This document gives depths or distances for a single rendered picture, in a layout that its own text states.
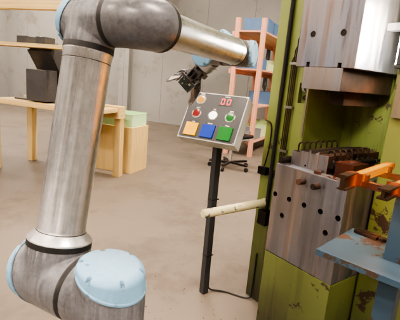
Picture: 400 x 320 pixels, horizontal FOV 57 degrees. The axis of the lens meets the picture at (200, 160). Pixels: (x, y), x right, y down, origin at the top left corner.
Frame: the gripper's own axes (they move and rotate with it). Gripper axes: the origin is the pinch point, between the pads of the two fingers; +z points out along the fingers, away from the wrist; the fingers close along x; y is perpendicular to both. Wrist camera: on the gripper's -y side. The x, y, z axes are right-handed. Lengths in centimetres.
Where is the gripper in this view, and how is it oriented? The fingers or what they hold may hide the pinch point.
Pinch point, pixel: (178, 93)
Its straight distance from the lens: 169.3
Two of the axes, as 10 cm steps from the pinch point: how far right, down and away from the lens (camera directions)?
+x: 6.7, 7.4, 0.6
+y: -4.3, 4.5, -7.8
